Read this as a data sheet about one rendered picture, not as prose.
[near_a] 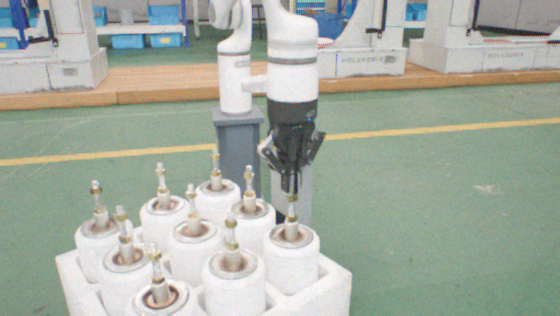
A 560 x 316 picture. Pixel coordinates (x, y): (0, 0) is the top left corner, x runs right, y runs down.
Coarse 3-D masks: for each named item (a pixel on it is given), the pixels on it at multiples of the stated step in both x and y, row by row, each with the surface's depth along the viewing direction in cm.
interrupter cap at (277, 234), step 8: (280, 224) 71; (272, 232) 69; (280, 232) 69; (304, 232) 69; (312, 232) 69; (272, 240) 67; (280, 240) 67; (288, 240) 67; (296, 240) 67; (304, 240) 67; (312, 240) 67; (288, 248) 65; (296, 248) 65
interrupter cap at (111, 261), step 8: (136, 248) 65; (144, 248) 65; (104, 256) 63; (112, 256) 63; (136, 256) 63; (144, 256) 63; (104, 264) 61; (112, 264) 61; (120, 264) 61; (128, 264) 61; (136, 264) 61; (144, 264) 61; (120, 272) 59
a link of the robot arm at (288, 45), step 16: (272, 0) 51; (272, 16) 52; (288, 16) 53; (304, 16) 54; (272, 32) 54; (288, 32) 53; (304, 32) 53; (272, 48) 55; (288, 48) 53; (304, 48) 54
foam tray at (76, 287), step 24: (72, 264) 73; (168, 264) 75; (336, 264) 73; (72, 288) 67; (96, 288) 67; (312, 288) 67; (336, 288) 69; (72, 312) 76; (96, 312) 62; (288, 312) 62; (312, 312) 66; (336, 312) 71
